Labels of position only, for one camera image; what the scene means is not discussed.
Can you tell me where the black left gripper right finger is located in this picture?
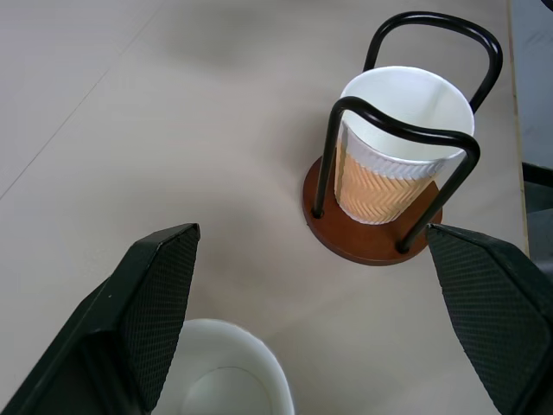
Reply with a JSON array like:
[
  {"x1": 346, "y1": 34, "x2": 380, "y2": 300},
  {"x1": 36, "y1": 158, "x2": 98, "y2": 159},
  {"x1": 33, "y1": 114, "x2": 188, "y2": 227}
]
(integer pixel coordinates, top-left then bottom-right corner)
[{"x1": 425, "y1": 222, "x2": 553, "y2": 415}]

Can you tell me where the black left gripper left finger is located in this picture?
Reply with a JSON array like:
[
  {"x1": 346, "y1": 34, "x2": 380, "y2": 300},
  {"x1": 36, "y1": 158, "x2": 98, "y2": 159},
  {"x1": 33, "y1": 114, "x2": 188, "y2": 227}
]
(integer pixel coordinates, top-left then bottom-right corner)
[{"x1": 0, "y1": 222, "x2": 201, "y2": 415}]

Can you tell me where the orange ribbed paper cup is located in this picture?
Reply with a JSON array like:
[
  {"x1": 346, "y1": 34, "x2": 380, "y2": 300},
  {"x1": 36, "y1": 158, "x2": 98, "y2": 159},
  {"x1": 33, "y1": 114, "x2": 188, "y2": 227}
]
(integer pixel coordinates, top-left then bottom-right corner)
[{"x1": 334, "y1": 65, "x2": 476, "y2": 227}]

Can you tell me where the white bowl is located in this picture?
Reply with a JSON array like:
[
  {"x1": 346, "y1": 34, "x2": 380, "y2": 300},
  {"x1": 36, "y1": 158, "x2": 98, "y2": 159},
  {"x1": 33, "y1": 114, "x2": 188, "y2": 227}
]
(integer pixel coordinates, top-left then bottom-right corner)
[{"x1": 154, "y1": 318, "x2": 296, "y2": 415}]

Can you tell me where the black chair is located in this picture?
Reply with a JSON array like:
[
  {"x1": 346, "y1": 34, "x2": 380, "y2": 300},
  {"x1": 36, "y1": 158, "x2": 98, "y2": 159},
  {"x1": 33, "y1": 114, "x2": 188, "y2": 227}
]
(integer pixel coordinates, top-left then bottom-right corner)
[{"x1": 521, "y1": 161, "x2": 553, "y2": 278}]

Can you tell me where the black wire cup holder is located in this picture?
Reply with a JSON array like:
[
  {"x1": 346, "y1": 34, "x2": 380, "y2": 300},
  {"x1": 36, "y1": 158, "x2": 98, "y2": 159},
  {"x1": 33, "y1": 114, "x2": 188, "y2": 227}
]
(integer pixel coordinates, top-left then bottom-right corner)
[{"x1": 302, "y1": 11, "x2": 505, "y2": 267}]

